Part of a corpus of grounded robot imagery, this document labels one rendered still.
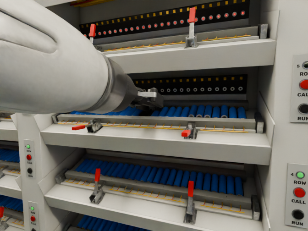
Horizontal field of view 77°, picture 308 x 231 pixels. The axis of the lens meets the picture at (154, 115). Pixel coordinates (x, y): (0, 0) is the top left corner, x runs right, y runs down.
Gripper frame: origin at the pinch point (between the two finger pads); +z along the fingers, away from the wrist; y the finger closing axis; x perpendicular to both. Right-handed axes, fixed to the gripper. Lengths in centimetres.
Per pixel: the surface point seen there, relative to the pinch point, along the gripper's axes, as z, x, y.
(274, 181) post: -2.9, 15.4, -28.1
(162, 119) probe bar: -0.5, 3.9, -3.9
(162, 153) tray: -2.3, 12.1, -5.0
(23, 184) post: -1.6, 26.5, 41.5
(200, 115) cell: 3.8, 2.2, -12.9
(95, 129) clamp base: -3.2, 7.3, 14.2
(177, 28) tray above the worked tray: 7.0, -23.9, -4.9
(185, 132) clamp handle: -10.1, 6.8, -11.8
